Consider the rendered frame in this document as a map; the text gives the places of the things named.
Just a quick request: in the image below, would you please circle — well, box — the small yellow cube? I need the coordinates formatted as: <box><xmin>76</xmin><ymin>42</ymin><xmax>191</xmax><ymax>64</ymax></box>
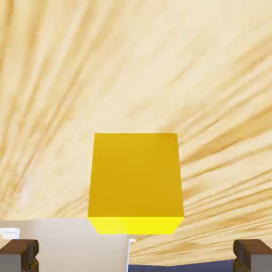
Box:
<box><xmin>87</xmin><ymin>132</ymin><xmax>185</xmax><ymax>235</ymax></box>

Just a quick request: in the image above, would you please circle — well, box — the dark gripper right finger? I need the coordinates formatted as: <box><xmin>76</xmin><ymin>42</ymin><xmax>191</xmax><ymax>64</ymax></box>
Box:
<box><xmin>233</xmin><ymin>239</ymin><xmax>272</xmax><ymax>272</ymax></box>

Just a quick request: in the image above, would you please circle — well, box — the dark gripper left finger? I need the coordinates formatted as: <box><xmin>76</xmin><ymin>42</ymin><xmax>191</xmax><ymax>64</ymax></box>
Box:
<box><xmin>0</xmin><ymin>239</ymin><xmax>40</xmax><ymax>272</ymax></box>

